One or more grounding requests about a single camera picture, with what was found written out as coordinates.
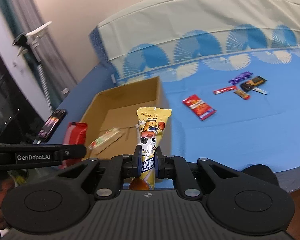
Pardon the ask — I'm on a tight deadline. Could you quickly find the green rice cracker pack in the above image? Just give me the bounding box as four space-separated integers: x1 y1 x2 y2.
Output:
88 127 123 157

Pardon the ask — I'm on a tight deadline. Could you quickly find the yellow cartoon snack pack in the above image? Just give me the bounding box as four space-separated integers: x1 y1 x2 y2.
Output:
129 107 172 191

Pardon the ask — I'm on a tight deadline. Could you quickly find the red square snack packet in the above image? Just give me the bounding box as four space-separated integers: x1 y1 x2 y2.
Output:
59 122 88 169

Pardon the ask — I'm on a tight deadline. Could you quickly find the red chip packet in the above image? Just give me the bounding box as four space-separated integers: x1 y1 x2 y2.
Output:
183 94 216 121

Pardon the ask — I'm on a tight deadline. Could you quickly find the thin red snack stick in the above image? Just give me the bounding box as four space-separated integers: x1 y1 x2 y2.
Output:
213 85 237 95

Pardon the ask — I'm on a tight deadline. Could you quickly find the small red brown candy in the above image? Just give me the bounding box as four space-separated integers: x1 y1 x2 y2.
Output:
234 89 250 100

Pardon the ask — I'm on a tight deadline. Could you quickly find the black gold snack pouch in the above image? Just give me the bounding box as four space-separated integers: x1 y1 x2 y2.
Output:
240 76 267 92

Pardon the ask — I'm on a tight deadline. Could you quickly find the purple chocolate bar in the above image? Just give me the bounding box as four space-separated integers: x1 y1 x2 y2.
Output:
229 71 252 85

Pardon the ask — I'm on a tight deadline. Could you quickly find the silver blue snack stick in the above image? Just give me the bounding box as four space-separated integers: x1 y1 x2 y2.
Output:
251 87 268 95

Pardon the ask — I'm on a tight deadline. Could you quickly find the black smartphone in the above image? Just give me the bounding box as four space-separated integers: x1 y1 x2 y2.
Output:
37 109 67 142

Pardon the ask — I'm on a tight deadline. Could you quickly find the brown cardboard box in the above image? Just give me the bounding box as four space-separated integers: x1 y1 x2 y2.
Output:
81 77 171 160

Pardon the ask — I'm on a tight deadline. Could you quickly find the blue white patterned sofa cover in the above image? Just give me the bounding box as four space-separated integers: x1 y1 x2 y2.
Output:
90 0 300 173

